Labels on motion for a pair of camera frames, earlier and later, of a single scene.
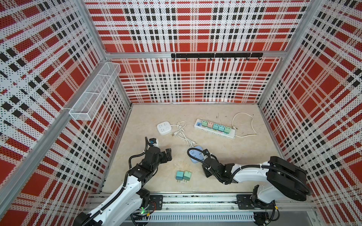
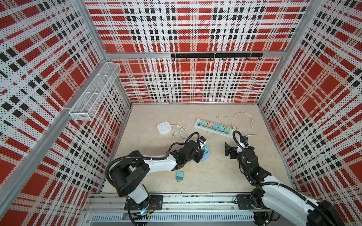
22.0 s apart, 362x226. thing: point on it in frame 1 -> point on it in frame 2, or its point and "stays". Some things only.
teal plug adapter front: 216,126 stays
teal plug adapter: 179,175 stays
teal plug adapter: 221,128 stays
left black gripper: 164,158 -> 200,155
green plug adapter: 227,130 stays
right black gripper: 207,173 -> 228,149
